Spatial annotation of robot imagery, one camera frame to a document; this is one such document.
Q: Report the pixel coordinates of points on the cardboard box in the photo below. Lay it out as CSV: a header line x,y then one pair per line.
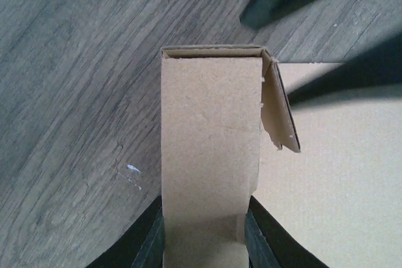
x,y
329,174

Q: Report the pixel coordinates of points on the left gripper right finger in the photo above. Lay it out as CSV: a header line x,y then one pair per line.
x,y
270,245

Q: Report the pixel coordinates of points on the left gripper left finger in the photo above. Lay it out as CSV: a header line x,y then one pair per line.
x,y
142,245

